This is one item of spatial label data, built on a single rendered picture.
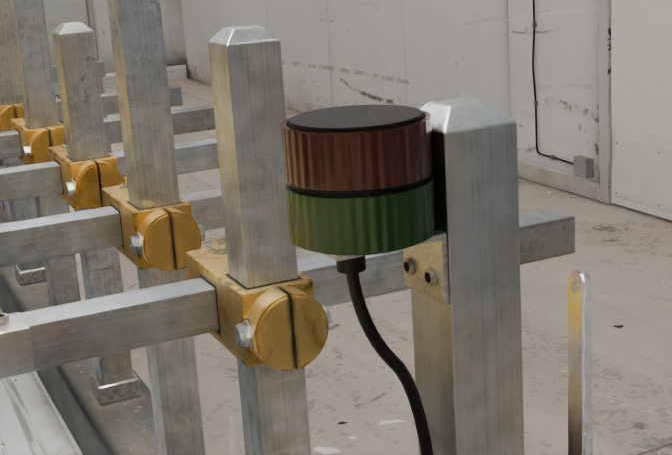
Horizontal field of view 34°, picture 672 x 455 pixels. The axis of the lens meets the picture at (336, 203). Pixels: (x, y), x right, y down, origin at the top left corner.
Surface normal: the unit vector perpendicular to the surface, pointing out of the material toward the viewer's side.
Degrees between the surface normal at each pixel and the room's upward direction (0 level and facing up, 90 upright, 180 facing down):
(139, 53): 90
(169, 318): 90
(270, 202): 90
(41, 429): 0
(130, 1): 90
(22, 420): 0
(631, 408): 0
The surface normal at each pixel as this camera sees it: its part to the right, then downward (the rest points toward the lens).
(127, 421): -0.07, -0.97
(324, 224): -0.47, 0.24
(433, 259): -0.90, 0.16
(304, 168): -0.69, 0.22
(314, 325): 0.43, 0.19
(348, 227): -0.20, 0.25
